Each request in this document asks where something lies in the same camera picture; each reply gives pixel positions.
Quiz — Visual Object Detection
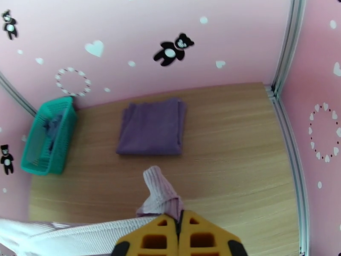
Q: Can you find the teal plastic mesh basket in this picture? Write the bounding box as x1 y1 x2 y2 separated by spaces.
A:
20 96 78 176

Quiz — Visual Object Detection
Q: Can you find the small upright black bear sticker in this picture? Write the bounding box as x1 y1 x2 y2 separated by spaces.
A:
0 144 14 175

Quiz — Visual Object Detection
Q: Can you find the pale mauve ribbed garment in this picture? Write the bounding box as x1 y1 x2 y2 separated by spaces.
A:
0 165 185 256

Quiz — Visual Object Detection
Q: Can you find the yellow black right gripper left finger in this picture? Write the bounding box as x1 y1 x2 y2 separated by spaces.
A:
110 214 179 256

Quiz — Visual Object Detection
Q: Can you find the aluminium table side rail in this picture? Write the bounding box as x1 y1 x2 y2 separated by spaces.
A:
266 86 312 256

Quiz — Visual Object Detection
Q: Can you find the aluminium corner post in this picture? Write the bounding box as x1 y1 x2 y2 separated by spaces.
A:
271 0 306 96
0 72 38 118

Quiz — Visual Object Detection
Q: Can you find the blue grey garment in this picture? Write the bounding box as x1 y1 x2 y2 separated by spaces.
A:
42 113 64 160

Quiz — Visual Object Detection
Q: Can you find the lavender purple garment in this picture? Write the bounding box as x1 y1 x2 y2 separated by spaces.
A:
116 97 188 156

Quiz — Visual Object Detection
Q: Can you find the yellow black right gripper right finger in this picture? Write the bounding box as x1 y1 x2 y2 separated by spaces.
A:
178 209 249 256

